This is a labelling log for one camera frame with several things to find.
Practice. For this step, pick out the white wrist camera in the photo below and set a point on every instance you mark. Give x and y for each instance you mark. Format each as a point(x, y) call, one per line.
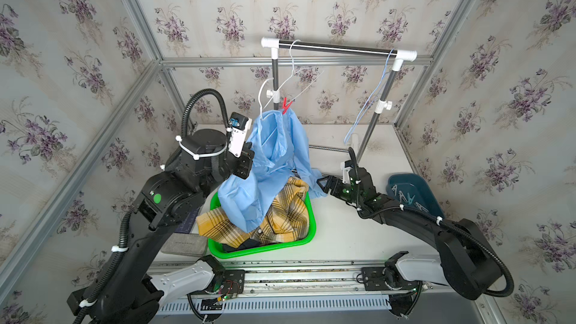
point(237, 132)
point(348, 172)

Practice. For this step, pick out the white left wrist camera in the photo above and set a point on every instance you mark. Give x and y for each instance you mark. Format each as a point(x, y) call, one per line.
point(237, 132)

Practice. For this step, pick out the dark blue card booklet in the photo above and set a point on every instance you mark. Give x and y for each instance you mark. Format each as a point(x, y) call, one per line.
point(188, 224)

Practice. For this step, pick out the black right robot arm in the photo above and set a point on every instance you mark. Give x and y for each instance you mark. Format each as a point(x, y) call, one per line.
point(464, 259)

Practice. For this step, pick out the red clothespin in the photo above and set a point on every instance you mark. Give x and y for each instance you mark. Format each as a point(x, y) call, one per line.
point(286, 105)

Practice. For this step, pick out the grey cloth pad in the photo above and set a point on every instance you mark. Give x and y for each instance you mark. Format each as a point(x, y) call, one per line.
point(189, 245)

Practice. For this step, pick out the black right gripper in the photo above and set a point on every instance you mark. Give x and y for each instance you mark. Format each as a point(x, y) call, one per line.
point(330, 181)

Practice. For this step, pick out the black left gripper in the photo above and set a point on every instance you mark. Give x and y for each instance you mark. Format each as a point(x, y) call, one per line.
point(242, 166)

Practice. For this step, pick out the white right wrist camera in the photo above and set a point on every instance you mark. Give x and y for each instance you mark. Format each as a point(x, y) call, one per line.
point(348, 172)

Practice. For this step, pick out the light blue wire hanger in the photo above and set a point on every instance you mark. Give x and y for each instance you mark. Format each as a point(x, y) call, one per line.
point(368, 103)

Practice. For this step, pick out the teal clothespin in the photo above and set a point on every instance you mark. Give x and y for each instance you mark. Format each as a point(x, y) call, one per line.
point(409, 199)

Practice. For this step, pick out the light blue shirt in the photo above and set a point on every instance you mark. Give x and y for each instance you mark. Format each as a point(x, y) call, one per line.
point(281, 148)

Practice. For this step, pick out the grey clothespin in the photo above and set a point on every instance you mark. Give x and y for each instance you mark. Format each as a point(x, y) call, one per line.
point(421, 207)
point(401, 197)

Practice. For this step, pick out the yellow plaid shirt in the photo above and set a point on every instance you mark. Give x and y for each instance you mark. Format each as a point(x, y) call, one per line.
point(287, 220)

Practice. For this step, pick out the metal clothes rack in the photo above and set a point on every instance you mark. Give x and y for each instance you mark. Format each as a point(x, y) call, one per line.
point(335, 82)

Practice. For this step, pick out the dark multicolour plaid shirt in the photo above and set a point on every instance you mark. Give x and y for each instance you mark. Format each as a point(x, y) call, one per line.
point(246, 245)

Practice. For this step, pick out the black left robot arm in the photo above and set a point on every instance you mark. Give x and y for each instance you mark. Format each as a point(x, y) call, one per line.
point(124, 292)

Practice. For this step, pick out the dark teal plastic tray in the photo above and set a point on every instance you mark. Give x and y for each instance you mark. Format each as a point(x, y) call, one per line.
point(416, 186)

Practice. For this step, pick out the green perforated plastic basket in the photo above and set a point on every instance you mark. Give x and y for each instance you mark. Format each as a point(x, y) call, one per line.
point(216, 249)

